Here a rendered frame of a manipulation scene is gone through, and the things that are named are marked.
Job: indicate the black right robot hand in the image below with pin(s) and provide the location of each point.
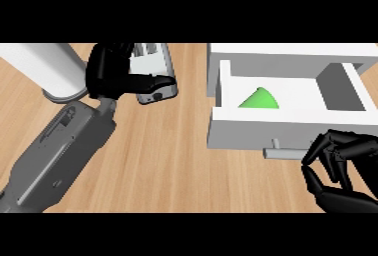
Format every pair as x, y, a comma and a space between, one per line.
344, 200

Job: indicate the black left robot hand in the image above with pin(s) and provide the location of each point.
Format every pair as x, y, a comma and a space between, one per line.
108, 71

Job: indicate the white drawer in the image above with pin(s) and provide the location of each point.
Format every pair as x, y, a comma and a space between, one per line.
256, 128

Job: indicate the silver toaster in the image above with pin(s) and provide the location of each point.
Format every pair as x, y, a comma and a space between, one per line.
160, 63

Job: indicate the tall white cylinder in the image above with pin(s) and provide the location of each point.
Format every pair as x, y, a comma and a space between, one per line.
46, 66

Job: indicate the green wedge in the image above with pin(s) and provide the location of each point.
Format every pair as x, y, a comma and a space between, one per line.
260, 100

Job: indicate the white cabinet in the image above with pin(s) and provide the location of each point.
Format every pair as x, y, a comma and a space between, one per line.
290, 56

